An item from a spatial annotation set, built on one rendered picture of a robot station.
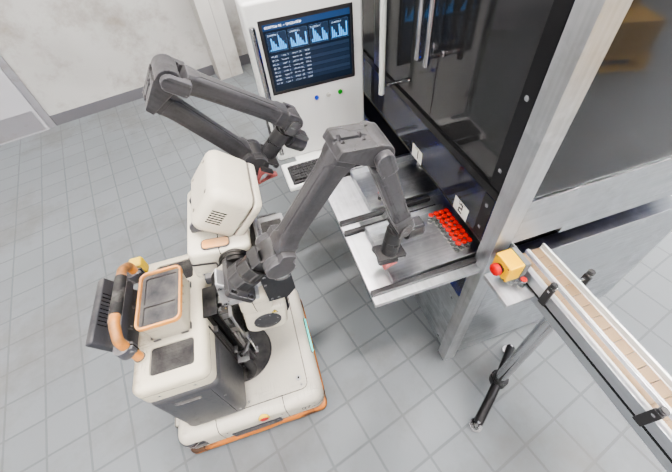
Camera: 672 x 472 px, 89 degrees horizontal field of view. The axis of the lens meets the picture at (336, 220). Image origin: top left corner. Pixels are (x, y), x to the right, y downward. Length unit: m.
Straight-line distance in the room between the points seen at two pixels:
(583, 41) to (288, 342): 1.59
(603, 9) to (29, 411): 2.84
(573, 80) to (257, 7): 1.12
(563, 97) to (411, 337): 1.56
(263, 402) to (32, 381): 1.48
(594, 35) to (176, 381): 1.40
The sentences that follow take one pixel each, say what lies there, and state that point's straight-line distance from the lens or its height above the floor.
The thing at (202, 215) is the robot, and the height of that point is 1.33.
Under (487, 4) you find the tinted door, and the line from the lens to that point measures 1.06.
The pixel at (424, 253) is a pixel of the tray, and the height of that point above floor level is 0.88.
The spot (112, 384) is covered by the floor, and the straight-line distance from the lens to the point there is 2.47.
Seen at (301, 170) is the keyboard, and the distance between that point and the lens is 1.75.
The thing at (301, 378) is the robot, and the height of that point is 0.28.
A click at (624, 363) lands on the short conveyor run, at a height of 0.96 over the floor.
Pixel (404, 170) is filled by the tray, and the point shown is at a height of 0.88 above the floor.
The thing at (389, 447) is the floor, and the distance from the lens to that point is 1.96.
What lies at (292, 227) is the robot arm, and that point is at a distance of 0.78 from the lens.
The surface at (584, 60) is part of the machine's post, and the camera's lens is 0.86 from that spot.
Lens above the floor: 1.94
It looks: 48 degrees down
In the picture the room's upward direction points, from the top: 7 degrees counter-clockwise
